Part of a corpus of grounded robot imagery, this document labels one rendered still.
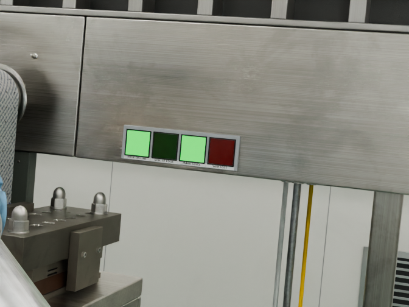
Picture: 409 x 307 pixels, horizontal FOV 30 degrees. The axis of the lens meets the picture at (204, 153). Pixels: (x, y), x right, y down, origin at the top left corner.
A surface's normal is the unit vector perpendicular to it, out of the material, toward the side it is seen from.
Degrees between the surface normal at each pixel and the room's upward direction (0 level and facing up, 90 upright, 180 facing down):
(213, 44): 90
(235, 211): 90
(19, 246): 90
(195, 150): 90
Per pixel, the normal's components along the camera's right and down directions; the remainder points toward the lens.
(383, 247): -0.29, 0.03
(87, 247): 0.95, 0.10
